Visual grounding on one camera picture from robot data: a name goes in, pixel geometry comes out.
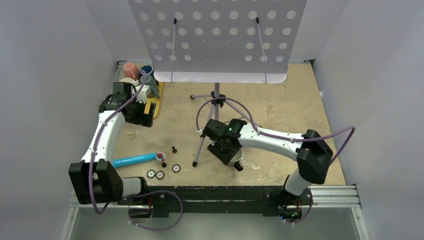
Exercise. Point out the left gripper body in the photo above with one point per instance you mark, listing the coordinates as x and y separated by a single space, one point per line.
138 117

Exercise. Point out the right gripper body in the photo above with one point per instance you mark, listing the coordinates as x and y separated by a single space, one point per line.
223 152

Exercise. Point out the black handled white mug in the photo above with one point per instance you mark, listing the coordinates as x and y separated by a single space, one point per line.
235 161

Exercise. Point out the grey teal mug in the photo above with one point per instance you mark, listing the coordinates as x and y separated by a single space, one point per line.
146 79

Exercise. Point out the cream beige mug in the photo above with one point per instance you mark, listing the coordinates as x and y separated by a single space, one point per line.
129 80

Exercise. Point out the pink mug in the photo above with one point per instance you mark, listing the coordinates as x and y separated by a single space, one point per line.
130 70

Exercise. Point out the dark blue mug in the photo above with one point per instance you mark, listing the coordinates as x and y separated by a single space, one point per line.
148 69

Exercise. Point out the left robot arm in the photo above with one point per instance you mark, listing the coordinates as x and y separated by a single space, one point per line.
94 178

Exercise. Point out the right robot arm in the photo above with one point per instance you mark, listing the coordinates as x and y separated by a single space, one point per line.
312 154

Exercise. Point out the yellow plastic tray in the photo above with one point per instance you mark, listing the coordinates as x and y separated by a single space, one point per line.
155 100

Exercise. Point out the grey tripod stand legs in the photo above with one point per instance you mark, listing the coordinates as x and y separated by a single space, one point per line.
215 100

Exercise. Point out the blue toy tube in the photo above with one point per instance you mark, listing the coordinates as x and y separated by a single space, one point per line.
138 159

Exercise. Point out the right round coin disc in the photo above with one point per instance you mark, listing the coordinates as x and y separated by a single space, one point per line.
176 168

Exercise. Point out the round coin disc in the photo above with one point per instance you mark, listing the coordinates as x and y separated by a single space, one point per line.
176 168
160 175
151 174

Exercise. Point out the left round coin disc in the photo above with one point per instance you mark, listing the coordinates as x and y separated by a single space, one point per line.
151 174

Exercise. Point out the middle round coin disc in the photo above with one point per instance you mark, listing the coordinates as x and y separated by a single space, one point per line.
160 175

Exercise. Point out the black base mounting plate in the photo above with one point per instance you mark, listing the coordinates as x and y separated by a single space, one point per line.
268 200

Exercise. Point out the white perforated music stand desk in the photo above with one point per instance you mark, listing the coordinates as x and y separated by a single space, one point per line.
219 41

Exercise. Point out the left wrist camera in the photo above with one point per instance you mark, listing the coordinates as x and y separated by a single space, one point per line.
143 91

